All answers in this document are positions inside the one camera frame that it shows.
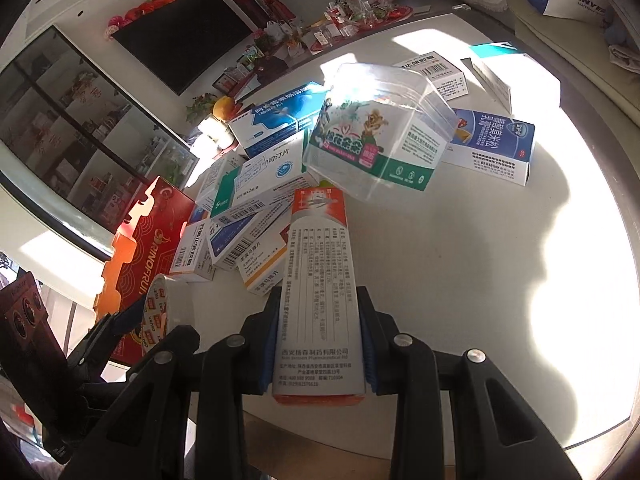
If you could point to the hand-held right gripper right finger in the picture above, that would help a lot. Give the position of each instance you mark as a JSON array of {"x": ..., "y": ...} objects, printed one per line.
[{"x": 366, "y": 345}]

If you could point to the potted plant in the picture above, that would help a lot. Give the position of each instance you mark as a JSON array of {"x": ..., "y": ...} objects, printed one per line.
[{"x": 200, "y": 107}]

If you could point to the yellow white medicine box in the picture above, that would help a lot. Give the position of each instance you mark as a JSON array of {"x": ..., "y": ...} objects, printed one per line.
[{"x": 262, "y": 272}]

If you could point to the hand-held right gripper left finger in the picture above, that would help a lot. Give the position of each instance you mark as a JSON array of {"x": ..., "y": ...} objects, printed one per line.
[{"x": 267, "y": 345}]

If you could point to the red flower garland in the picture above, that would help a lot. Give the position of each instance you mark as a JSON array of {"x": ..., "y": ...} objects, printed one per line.
[{"x": 150, "y": 7}]

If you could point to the glass door cabinet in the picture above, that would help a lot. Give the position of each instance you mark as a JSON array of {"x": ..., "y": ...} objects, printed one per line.
[{"x": 85, "y": 130}]

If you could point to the white orange medicine box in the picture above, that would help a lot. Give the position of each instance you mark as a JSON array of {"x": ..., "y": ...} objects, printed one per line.
[{"x": 440, "y": 75}]

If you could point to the black television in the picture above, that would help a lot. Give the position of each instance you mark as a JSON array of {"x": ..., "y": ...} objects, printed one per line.
[{"x": 185, "y": 35}]

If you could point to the orange fruit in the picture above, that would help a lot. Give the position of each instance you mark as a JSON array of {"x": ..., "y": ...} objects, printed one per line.
[{"x": 223, "y": 107}]

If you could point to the red cardboard box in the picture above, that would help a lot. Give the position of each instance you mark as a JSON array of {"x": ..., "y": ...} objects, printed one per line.
[{"x": 145, "y": 240}]

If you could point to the large blue white medicine box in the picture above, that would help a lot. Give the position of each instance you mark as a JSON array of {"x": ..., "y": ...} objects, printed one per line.
[{"x": 277, "y": 117}]

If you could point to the tape roll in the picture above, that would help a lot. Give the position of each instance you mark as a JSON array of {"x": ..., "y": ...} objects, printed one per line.
[{"x": 160, "y": 315}]

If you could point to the clear plastic container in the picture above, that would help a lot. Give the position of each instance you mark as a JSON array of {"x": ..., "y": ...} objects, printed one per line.
[{"x": 380, "y": 130}]

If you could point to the white teal medicine box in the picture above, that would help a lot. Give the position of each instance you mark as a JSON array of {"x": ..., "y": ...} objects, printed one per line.
[{"x": 492, "y": 77}]

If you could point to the green white medicine box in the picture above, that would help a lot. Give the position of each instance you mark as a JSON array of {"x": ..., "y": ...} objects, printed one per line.
[{"x": 227, "y": 192}]

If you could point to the white blue barcode medicine box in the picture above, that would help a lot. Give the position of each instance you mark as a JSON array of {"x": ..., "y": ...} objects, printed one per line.
[{"x": 245, "y": 240}]

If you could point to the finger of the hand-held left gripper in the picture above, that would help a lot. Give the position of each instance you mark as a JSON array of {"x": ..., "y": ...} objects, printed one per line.
[{"x": 127, "y": 317}]

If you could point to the red tray of small goods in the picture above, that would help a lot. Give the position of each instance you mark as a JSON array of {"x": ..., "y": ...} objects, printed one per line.
[{"x": 360, "y": 17}]

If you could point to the beige sofa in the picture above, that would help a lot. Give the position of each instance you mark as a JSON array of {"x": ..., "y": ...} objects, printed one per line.
[{"x": 585, "y": 45}]

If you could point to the blue medicine box shield logo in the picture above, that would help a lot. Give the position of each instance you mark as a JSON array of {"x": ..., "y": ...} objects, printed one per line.
[{"x": 492, "y": 147}]

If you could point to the red and white medicine box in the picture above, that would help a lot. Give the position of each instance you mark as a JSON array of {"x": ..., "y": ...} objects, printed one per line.
[{"x": 320, "y": 280}]

